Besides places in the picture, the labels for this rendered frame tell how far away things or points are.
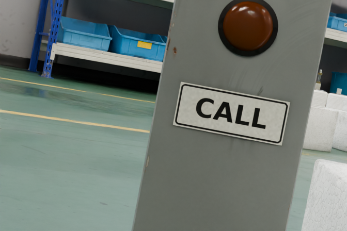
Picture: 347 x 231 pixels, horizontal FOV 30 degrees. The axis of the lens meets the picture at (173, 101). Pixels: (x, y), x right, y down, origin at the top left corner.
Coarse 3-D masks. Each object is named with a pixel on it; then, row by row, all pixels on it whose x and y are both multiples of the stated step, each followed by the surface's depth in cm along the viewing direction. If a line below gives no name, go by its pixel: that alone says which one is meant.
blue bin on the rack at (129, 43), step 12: (120, 36) 477; (132, 36) 527; (144, 36) 531; (156, 36) 510; (108, 48) 502; (120, 48) 477; (132, 48) 479; (144, 48) 482; (156, 48) 486; (156, 60) 488
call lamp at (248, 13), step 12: (228, 12) 29; (240, 12) 29; (252, 12) 29; (264, 12) 29; (228, 24) 29; (240, 24) 29; (252, 24) 29; (264, 24) 29; (228, 36) 29; (240, 36) 29; (252, 36) 29; (264, 36) 29; (240, 48) 29; (252, 48) 29
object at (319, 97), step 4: (320, 72) 278; (320, 76) 278; (316, 84) 278; (320, 84) 278; (316, 88) 278; (316, 92) 274; (320, 92) 274; (324, 92) 275; (316, 96) 275; (320, 96) 275; (324, 96) 275; (312, 100) 275; (316, 100) 275; (320, 100) 275; (324, 100) 276; (312, 104) 275; (316, 104) 275; (320, 104) 275; (324, 104) 277; (324, 108) 278
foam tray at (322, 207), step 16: (320, 160) 58; (320, 176) 55; (336, 176) 50; (320, 192) 54; (336, 192) 48; (320, 208) 53; (336, 208) 47; (304, 224) 58; (320, 224) 52; (336, 224) 46
